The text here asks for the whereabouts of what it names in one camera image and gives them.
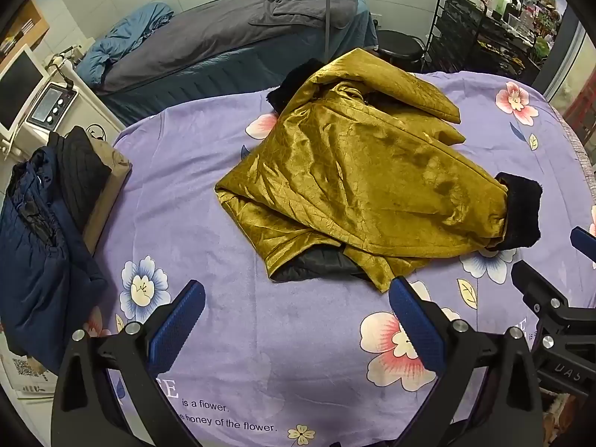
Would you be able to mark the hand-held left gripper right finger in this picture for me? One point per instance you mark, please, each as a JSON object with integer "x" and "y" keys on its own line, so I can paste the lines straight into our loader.
{"x": 414, "y": 326}

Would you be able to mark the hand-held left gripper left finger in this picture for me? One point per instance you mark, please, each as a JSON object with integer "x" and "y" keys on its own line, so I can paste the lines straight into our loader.
{"x": 179, "y": 321}

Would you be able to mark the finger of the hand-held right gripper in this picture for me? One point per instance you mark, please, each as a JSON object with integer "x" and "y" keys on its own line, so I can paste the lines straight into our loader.
{"x": 585, "y": 242}
{"x": 535, "y": 284}

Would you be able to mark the golden coat with black fur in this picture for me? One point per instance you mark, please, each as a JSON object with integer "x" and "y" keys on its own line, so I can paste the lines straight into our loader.
{"x": 363, "y": 163}

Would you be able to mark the grey bed mattress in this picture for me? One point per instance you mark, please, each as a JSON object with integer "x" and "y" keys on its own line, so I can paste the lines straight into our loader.
{"x": 579, "y": 144}

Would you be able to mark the purple floral bed sheet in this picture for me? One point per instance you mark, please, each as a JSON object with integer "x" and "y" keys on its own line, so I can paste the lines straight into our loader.
{"x": 209, "y": 223}

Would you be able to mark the navy blue padded jacket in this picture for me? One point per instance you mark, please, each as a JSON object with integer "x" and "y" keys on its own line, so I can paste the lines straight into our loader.
{"x": 37, "y": 265}

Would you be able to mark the printed paper sheet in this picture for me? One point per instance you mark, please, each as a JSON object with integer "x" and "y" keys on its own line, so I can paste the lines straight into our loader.
{"x": 28, "y": 372}

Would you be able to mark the black quilted garment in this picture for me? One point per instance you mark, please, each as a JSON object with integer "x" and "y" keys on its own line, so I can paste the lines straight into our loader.
{"x": 79, "y": 172}

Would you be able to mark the massage bed grey cover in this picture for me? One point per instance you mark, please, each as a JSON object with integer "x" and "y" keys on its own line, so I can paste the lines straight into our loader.
{"x": 209, "y": 79}

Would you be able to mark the white machine with display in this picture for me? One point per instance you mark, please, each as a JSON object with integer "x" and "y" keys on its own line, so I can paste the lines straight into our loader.
{"x": 51, "y": 102}

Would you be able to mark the black round stool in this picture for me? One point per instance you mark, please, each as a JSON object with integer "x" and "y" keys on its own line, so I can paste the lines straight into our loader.
{"x": 400, "y": 46}

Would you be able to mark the blue duvet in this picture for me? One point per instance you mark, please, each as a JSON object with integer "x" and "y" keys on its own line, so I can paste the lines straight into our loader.
{"x": 121, "y": 42}

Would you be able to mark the grey blanket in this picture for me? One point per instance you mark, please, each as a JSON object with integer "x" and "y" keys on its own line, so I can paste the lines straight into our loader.
{"x": 209, "y": 37}

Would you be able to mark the white framed monitor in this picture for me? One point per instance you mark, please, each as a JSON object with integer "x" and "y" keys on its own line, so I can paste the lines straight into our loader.
{"x": 18, "y": 84}

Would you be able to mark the wall outlet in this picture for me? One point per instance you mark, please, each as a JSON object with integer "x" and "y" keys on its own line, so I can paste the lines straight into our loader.
{"x": 377, "y": 21}

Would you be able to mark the wooden wall shelf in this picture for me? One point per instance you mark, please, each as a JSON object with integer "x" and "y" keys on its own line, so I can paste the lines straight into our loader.
{"x": 23, "y": 23}

